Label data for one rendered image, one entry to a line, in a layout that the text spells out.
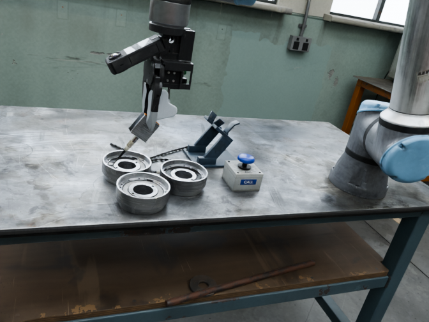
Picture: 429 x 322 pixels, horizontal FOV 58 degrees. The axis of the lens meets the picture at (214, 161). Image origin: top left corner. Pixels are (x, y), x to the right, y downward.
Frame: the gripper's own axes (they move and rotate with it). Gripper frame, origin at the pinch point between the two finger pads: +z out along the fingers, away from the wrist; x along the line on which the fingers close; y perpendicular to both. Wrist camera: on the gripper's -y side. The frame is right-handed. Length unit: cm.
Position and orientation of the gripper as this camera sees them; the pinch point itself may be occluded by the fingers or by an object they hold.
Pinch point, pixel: (146, 122)
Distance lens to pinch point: 83.5
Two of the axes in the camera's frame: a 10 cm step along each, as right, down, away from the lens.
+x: -3.8, -4.5, 8.1
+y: 9.1, -0.2, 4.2
